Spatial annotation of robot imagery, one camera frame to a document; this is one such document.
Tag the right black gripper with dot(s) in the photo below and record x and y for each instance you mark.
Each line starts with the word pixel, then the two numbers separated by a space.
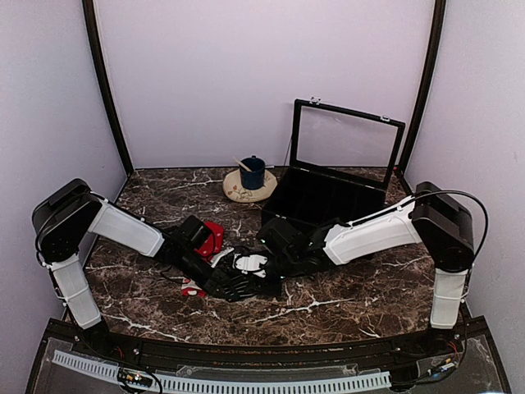
pixel 275 288

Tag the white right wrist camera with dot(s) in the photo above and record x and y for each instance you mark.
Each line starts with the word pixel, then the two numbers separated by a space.
pixel 252 263

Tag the white slotted cable duct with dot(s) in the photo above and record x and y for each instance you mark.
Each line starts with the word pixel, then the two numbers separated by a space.
pixel 210 380

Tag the wooden stick in cup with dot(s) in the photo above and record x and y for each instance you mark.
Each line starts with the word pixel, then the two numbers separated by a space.
pixel 240 163

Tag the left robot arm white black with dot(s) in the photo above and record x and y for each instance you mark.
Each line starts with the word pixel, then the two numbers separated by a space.
pixel 63 219

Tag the red Santa Christmas sock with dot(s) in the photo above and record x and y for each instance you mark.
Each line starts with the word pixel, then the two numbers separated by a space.
pixel 207 240

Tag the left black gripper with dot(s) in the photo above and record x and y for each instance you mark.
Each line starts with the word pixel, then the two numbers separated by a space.
pixel 213 281

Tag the black frame post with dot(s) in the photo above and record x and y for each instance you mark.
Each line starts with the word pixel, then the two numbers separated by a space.
pixel 437 22
pixel 96 49

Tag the left black frame post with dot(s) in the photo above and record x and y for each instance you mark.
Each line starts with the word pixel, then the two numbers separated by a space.
pixel 96 49

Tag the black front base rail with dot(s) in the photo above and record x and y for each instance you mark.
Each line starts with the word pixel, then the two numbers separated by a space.
pixel 208 341

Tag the blue ceramic cup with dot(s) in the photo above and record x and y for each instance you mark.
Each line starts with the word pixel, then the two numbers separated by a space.
pixel 253 180

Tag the right black frame post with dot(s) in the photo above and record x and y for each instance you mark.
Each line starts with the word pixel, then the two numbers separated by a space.
pixel 437 22

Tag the black white striped sock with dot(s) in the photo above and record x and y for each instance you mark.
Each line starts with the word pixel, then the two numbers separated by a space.
pixel 242 285

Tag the black compartment box glass lid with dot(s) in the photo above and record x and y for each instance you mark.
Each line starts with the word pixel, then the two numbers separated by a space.
pixel 340 165

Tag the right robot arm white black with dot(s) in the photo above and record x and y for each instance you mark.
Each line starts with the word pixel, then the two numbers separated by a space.
pixel 431 217

